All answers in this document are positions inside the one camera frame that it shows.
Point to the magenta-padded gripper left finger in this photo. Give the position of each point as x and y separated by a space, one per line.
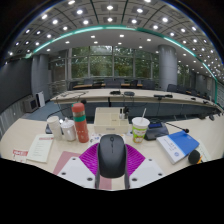
75 170

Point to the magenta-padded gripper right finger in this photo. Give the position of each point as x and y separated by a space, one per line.
146 170

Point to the black computer mouse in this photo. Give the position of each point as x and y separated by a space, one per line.
112 156

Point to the pink mouse pad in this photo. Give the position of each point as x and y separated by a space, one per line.
65 160

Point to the printed paper cup with straw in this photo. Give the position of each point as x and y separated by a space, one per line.
140 131

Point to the white lidded mug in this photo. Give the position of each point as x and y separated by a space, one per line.
68 130

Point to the black gooseneck microphone unit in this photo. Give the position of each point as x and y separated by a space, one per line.
155 130
48 129

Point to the blue and white book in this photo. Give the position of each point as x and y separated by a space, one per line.
178 145

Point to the white printed paper sheet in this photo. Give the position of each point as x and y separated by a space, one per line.
40 148

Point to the red thermos bottle green band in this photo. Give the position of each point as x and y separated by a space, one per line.
80 125

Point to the stack of white paper cups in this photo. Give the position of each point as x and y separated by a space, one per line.
55 128

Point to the red and white leaflet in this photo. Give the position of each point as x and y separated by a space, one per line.
20 155

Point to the cream cardboard box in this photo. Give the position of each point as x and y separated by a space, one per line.
110 121

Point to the white booklet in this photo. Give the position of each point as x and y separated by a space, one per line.
205 151

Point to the white upright appliance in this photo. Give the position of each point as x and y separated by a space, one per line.
40 99

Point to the long curved conference table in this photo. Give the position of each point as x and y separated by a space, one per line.
100 95

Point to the grey box-shaped appliance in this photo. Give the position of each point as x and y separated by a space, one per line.
30 104

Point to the group of dark office chairs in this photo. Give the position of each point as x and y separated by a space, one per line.
171 88

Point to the group of ceiling lights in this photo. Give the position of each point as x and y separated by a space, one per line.
109 7

